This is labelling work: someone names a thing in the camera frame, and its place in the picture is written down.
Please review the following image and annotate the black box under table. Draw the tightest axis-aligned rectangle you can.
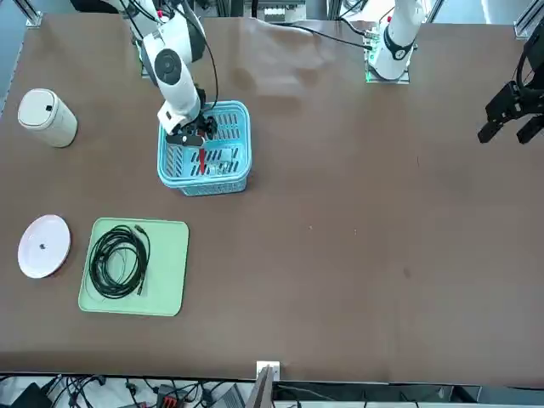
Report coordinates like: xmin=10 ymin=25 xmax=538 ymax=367
xmin=8 ymin=382 xmax=53 ymax=408

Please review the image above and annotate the green plastic tray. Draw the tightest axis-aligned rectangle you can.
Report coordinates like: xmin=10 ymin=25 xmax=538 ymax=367
xmin=77 ymin=217 xmax=190 ymax=318

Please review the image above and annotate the cream small trash bin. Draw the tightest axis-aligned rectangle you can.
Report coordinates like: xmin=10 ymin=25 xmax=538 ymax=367
xmin=17 ymin=88 xmax=79 ymax=149

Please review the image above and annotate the grey metal post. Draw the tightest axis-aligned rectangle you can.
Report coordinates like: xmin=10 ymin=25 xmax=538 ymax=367
xmin=246 ymin=366 xmax=275 ymax=408

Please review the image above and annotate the grey power adapter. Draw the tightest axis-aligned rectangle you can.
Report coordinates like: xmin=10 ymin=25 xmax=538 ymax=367
xmin=212 ymin=384 xmax=247 ymax=408

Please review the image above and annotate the coiled black cable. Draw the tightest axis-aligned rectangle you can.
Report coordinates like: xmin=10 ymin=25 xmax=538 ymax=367
xmin=82 ymin=224 xmax=152 ymax=299

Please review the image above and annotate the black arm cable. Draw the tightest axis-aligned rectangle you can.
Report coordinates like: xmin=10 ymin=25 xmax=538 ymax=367
xmin=182 ymin=0 xmax=221 ymax=113

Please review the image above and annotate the pink round plate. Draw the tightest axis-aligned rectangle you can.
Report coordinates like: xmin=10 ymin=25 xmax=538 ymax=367
xmin=17 ymin=214 xmax=72 ymax=280

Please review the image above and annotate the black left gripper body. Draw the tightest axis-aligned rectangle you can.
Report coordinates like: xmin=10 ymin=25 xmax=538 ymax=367
xmin=523 ymin=30 xmax=544 ymax=89

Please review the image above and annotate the red and black connector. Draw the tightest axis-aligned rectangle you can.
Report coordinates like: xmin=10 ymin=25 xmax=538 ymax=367
xmin=156 ymin=384 xmax=179 ymax=407

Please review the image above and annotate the blue plastic basket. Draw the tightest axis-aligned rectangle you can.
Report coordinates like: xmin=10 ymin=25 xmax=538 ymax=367
xmin=157 ymin=100 xmax=252 ymax=198

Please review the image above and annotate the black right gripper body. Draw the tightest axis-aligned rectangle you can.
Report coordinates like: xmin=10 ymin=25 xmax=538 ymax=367
xmin=181 ymin=110 xmax=210 ymax=136

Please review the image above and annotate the orange toy carrot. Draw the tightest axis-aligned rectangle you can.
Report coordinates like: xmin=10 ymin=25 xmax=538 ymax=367
xmin=196 ymin=135 xmax=209 ymax=176

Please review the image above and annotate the black cable across table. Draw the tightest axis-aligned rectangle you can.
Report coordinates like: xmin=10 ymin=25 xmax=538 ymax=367
xmin=254 ymin=16 xmax=375 ymax=50

